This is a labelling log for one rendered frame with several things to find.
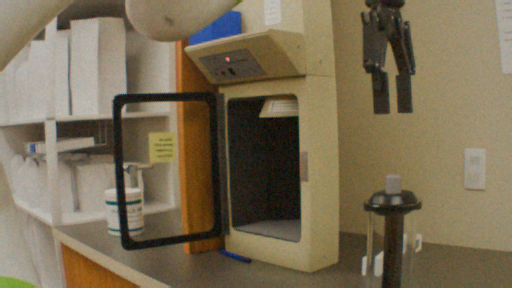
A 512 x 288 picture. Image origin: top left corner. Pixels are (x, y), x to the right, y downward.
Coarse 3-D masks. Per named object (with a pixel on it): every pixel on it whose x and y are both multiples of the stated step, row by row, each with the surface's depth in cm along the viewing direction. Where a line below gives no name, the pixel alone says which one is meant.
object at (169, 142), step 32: (128, 128) 121; (160, 128) 126; (192, 128) 132; (128, 160) 121; (160, 160) 127; (192, 160) 132; (128, 192) 121; (160, 192) 127; (192, 192) 132; (128, 224) 121; (160, 224) 127; (192, 224) 132
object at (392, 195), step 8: (392, 176) 83; (400, 176) 83; (392, 184) 82; (400, 184) 83; (376, 192) 85; (384, 192) 85; (392, 192) 82; (400, 192) 83; (408, 192) 83; (368, 200) 85; (376, 200) 82; (384, 200) 81; (392, 200) 80; (400, 200) 80; (408, 200) 80; (416, 200) 81
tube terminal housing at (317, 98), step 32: (256, 0) 125; (288, 0) 117; (320, 0) 118; (320, 32) 118; (320, 64) 118; (224, 96) 136; (256, 96) 128; (320, 96) 118; (320, 128) 118; (320, 160) 118; (320, 192) 118; (320, 224) 119; (256, 256) 131; (288, 256) 122; (320, 256) 119
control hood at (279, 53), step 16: (256, 32) 109; (272, 32) 107; (288, 32) 110; (192, 48) 127; (208, 48) 123; (224, 48) 119; (240, 48) 116; (256, 48) 113; (272, 48) 110; (288, 48) 110; (272, 64) 115; (288, 64) 112; (304, 64) 114; (208, 80) 135; (224, 80) 131; (240, 80) 127
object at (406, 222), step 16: (368, 224) 84; (384, 224) 80; (400, 224) 79; (416, 224) 82; (368, 240) 84; (384, 240) 80; (400, 240) 80; (368, 256) 84; (384, 256) 80; (400, 256) 80; (368, 272) 83; (384, 272) 80; (400, 272) 80
